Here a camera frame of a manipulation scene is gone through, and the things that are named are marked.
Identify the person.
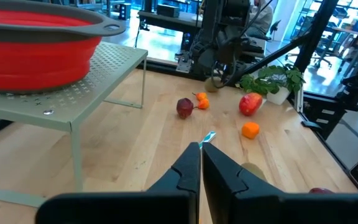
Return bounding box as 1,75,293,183
246,0,275,41

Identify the orange tangerine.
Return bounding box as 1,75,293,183
241,121,260,140

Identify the green perforated metal shelf riser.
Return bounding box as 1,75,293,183
0,41,149,208

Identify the green potted plant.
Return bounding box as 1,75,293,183
236,63,306,106

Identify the wooden work table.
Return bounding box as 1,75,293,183
331,20,358,78

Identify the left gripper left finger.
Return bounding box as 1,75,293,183
35,142,201,224

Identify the black desk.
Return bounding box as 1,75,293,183
137,3,205,35

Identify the knife with blue striped handle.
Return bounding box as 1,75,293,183
198,130,217,149

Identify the dark red pomegranate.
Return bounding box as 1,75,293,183
308,187,335,194
176,97,195,119

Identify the red collapsible bowl grey rim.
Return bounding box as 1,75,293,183
0,0,127,94

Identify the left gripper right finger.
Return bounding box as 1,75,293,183
203,142,358,224

